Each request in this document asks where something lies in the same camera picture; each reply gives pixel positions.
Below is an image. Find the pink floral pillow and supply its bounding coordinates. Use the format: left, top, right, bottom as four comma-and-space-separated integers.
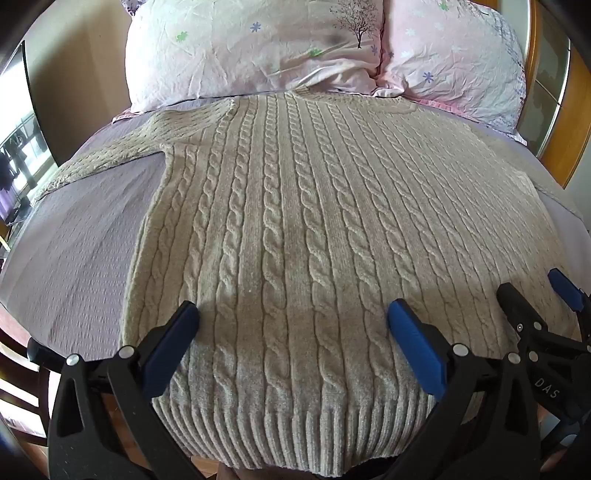
375, 0, 528, 140
124, 0, 387, 114

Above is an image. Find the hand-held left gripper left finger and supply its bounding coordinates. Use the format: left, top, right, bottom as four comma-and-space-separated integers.
28, 300, 205, 480

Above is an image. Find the wooden headboard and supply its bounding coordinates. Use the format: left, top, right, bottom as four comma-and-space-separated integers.
521, 0, 591, 188

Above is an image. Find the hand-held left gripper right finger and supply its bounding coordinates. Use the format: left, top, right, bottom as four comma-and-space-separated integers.
387, 298, 544, 480

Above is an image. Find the window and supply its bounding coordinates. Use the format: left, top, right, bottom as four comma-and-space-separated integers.
0, 41, 57, 224

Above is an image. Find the dark wooden chair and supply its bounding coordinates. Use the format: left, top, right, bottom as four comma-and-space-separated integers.
0, 307, 61, 446

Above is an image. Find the lilac bed sheet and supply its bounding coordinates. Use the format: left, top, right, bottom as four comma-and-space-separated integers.
0, 95, 591, 365

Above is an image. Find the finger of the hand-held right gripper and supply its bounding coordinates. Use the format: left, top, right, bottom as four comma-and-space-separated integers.
547, 268, 591, 326
495, 281, 591, 366

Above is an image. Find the beige cable knit sweater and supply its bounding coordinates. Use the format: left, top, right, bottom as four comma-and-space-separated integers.
31, 90, 579, 479

